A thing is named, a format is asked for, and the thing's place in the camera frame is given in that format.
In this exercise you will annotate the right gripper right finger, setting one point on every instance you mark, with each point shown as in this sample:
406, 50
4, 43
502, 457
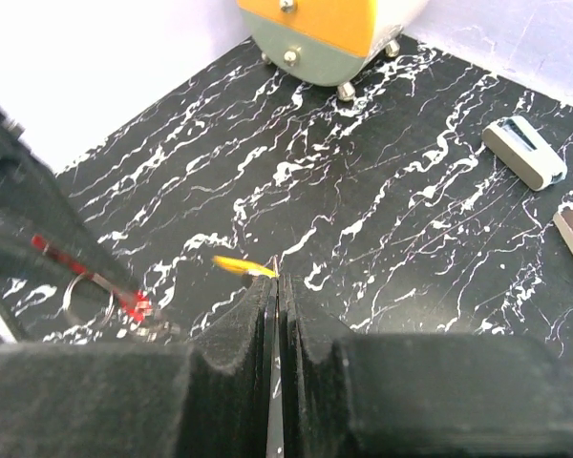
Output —
347, 394

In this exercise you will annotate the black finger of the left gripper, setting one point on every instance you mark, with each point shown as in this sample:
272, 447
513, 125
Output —
29, 191

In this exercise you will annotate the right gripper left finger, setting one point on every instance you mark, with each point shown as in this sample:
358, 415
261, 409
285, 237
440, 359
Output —
207, 397

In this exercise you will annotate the red keyring opener tool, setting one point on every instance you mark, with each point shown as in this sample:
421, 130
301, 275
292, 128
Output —
91, 274

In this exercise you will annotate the yellow tagged key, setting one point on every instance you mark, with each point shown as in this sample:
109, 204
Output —
243, 267

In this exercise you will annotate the metal wire keyring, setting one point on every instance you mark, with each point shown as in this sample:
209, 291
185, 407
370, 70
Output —
89, 303

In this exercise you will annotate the teal and white stapler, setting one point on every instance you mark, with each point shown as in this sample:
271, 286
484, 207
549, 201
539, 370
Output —
525, 152

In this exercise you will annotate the round pastel drawer cabinet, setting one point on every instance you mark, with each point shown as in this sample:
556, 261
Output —
327, 43

